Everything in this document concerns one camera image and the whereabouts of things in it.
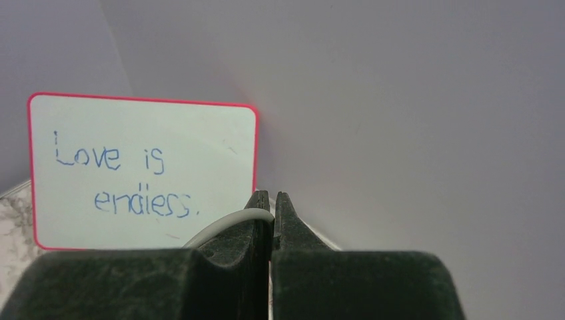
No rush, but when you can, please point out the grey headphone cable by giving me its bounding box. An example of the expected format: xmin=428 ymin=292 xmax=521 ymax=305
xmin=183 ymin=208 xmax=275 ymax=249

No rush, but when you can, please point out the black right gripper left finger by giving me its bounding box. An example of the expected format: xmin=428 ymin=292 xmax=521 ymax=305
xmin=0 ymin=190 xmax=272 ymax=320

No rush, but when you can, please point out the pink framed whiteboard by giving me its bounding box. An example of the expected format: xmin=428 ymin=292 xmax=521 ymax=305
xmin=27 ymin=93 xmax=259 ymax=250

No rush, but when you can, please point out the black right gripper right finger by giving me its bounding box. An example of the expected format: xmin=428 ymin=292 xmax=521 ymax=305
xmin=271 ymin=192 xmax=465 ymax=319

